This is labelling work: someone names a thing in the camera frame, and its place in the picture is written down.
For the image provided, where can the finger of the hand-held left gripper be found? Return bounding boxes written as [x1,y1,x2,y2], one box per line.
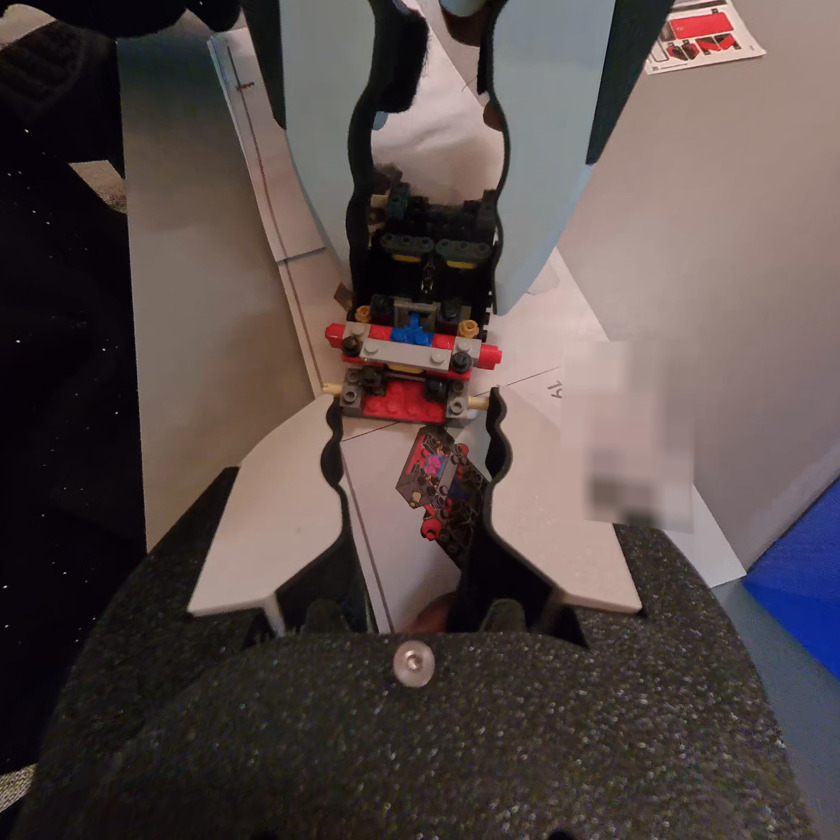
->
[478,0,619,317]
[278,0,396,317]

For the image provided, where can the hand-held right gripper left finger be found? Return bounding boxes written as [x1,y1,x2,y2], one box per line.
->
[189,398,370,635]

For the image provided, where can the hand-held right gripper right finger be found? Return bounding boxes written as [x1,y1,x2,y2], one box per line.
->
[458,386,644,632]

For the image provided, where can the black and red lego model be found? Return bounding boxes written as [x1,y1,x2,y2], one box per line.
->
[324,169,508,435]

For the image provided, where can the red and black sticker sheet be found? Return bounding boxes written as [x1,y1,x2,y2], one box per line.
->
[643,0,767,76]

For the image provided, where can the white instruction booklet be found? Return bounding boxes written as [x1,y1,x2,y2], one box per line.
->
[209,29,749,635]

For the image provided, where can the blue box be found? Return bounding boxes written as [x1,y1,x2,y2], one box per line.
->
[743,478,840,698]

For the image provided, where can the person's black knit clothing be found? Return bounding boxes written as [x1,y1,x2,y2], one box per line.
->
[0,0,245,173]

